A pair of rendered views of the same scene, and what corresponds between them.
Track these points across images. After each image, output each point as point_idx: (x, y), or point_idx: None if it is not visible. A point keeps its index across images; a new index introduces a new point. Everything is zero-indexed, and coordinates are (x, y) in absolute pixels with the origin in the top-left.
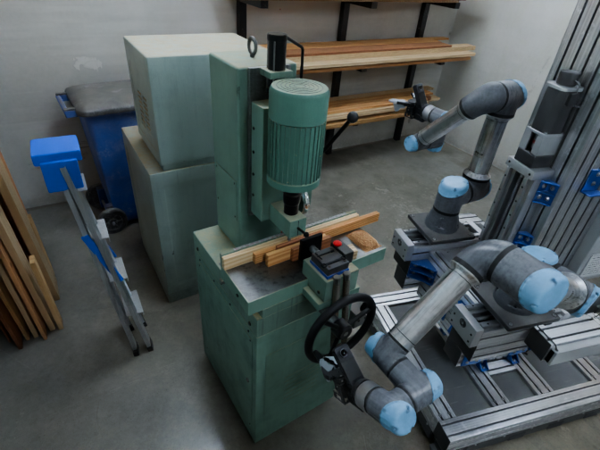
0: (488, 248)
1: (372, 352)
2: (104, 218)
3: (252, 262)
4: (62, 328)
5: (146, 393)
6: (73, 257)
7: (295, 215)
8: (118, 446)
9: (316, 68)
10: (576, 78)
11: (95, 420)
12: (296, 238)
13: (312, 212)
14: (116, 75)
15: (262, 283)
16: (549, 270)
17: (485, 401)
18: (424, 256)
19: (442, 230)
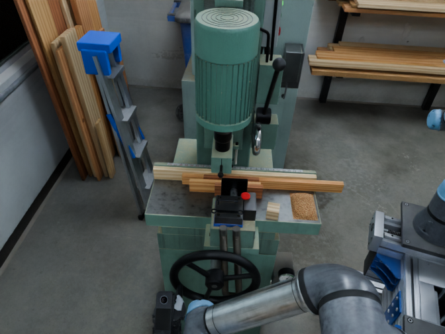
0: (331, 278)
1: (185, 315)
2: (181, 108)
3: (181, 181)
4: (112, 177)
5: (128, 250)
6: (149, 130)
7: (223, 153)
8: (89, 276)
9: (421, 10)
10: None
11: (89, 250)
12: (228, 176)
13: (361, 163)
14: None
15: (171, 203)
16: None
17: None
18: (396, 256)
19: (426, 236)
